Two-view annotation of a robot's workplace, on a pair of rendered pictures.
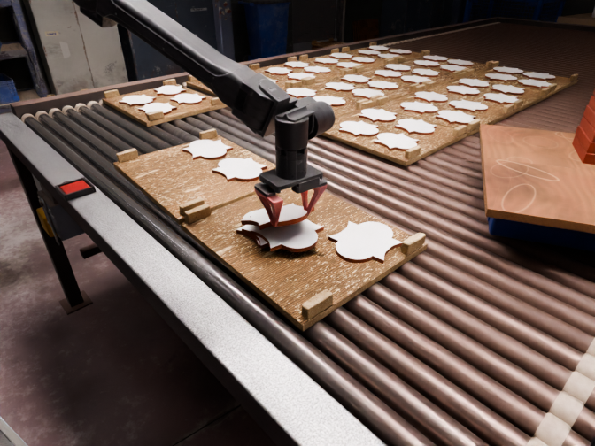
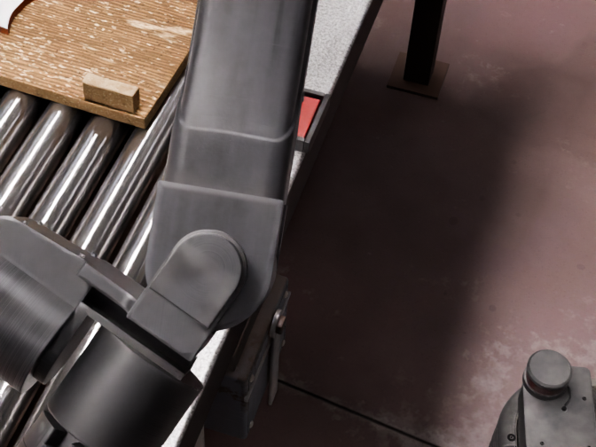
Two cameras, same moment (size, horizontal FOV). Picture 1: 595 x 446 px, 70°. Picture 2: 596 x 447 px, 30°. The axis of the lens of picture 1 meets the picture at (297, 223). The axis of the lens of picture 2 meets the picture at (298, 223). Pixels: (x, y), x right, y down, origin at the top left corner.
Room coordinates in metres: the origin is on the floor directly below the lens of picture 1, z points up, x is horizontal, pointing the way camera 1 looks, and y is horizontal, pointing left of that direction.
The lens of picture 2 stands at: (1.41, 1.29, 1.76)
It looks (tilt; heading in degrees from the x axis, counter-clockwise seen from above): 51 degrees down; 238
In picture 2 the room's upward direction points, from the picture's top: 4 degrees clockwise
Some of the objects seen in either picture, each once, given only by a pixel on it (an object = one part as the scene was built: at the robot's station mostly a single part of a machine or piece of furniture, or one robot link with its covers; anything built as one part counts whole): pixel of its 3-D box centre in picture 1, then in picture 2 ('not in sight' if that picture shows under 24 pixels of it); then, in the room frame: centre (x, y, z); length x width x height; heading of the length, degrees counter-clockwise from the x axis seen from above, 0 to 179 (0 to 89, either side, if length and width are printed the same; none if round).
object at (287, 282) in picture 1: (299, 235); not in sight; (0.76, 0.00, 0.93); 0.41 x 0.35 x 0.02; 41
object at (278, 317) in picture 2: (65, 212); (228, 349); (1.13, 0.72, 0.77); 0.14 x 0.11 x 0.18; 43
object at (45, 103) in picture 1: (352, 50); not in sight; (3.00, -0.37, 0.90); 4.04 x 0.06 x 0.10; 133
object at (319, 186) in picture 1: (302, 195); not in sight; (0.71, -0.01, 1.05); 0.07 x 0.07 x 0.09; 36
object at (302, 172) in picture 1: (291, 164); not in sight; (0.70, 0.01, 1.12); 0.10 x 0.07 x 0.07; 126
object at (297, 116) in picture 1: (293, 130); not in sight; (0.70, 0.01, 1.19); 0.07 x 0.06 x 0.07; 145
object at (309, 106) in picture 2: (75, 188); (286, 115); (0.98, 0.58, 0.92); 0.06 x 0.06 x 0.01; 43
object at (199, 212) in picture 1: (197, 213); not in sight; (0.81, 0.22, 0.95); 0.06 x 0.02 x 0.03; 131
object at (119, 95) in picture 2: (127, 155); (111, 92); (1.14, 0.50, 0.95); 0.06 x 0.02 x 0.03; 130
